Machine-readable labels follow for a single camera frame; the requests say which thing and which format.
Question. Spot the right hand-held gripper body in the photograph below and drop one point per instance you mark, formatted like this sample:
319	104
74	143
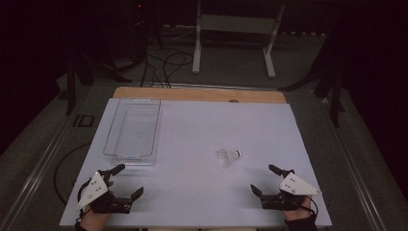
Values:
296	186

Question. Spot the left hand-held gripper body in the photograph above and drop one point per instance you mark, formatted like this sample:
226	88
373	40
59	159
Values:
112	203

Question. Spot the white feather shuttlecock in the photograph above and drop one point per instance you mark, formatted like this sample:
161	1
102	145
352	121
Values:
226	156

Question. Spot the clear plastic container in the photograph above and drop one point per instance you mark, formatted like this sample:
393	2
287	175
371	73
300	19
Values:
138	125

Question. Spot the person's left hand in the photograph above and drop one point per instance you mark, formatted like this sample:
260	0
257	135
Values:
94	219

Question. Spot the person's right hand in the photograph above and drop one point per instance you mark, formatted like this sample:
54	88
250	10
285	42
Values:
301	213

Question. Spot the white table mat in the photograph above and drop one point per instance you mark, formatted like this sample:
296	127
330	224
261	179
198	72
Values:
198	134

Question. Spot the black tripod stand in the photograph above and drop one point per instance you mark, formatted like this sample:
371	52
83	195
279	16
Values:
335	96
72	83

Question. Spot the wooden table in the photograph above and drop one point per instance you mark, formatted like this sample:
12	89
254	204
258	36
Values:
198	94

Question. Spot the white metal stand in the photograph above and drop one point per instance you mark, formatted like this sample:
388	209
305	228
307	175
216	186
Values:
235	24

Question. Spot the metal floor rail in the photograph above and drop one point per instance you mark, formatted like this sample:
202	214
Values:
35	166
352	166

